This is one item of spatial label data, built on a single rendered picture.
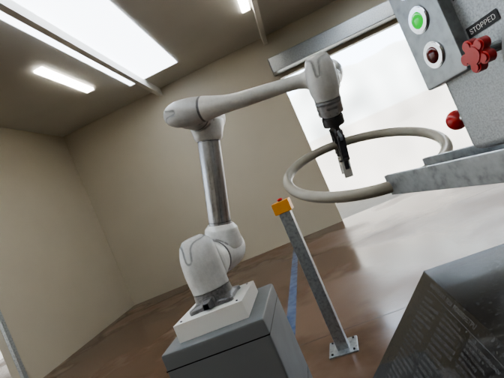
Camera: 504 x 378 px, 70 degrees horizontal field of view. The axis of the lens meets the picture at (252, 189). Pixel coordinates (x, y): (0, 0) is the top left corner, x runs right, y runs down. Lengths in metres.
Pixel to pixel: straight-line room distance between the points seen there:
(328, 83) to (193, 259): 0.81
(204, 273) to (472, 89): 1.11
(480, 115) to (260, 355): 1.03
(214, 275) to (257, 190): 5.93
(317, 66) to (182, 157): 6.53
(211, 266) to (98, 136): 7.22
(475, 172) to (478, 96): 0.17
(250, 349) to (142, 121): 7.04
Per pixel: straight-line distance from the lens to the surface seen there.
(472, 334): 0.80
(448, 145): 1.07
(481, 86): 0.55
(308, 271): 2.47
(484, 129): 0.57
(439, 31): 0.55
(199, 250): 1.42
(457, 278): 0.98
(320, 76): 1.24
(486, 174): 0.68
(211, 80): 7.69
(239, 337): 1.32
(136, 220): 8.09
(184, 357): 1.40
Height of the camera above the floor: 1.20
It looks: 1 degrees up
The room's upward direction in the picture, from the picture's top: 23 degrees counter-clockwise
